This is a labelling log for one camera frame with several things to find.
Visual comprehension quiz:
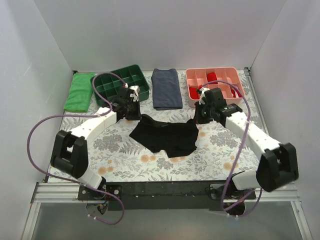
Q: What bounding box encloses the black underwear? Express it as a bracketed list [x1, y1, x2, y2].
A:
[129, 114, 199, 158]

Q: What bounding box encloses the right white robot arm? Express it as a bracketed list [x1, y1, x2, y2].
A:
[194, 87, 299, 199]

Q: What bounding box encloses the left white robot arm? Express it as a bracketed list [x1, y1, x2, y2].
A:
[50, 85, 141, 200]

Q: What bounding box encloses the rolled red underwear left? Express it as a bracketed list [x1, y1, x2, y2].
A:
[188, 86, 200, 100]

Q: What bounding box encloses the rolled red underwear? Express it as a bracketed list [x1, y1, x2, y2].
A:
[206, 72, 218, 82]
[188, 86, 200, 100]

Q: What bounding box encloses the red white striped underwear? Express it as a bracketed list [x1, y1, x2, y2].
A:
[230, 85, 245, 99]

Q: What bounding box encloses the rolled red underwear top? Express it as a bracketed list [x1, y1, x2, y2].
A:
[206, 72, 218, 82]

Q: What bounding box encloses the green divided organizer tray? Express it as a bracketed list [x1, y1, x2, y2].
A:
[94, 64, 150, 102]

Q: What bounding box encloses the folded grey-blue towel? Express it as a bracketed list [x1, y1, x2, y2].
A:
[151, 68, 183, 111]

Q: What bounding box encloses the pink divided organizer tray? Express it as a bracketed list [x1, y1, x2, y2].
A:
[185, 67, 245, 108]

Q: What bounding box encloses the floral patterned table mat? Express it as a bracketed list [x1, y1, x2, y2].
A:
[48, 69, 278, 182]

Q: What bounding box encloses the folded green towel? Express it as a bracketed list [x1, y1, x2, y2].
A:
[63, 72, 96, 113]

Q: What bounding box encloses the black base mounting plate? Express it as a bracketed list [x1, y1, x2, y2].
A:
[77, 180, 258, 213]

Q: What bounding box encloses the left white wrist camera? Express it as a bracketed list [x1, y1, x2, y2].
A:
[124, 85, 140, 102]

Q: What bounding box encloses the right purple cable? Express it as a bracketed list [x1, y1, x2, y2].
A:
[197, 80, 263, 218]

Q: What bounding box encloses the purple cable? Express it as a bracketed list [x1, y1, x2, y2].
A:
[197, 80, 263, 218]
[26, 72, 130, 225]

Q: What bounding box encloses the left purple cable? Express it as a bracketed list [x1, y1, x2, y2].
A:
[26, 72, 130, 225]

